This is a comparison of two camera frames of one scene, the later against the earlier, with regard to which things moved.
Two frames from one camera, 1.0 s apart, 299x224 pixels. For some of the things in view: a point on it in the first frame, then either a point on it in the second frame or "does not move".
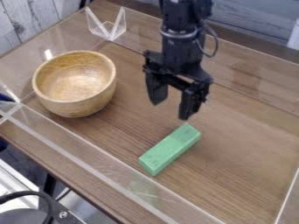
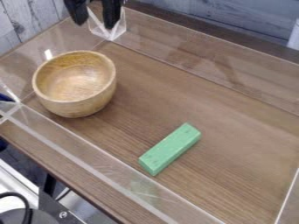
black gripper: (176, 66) to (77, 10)
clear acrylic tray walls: (73, 110) does not move
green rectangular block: (169, 150) does not move
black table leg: (50, 182) does not move
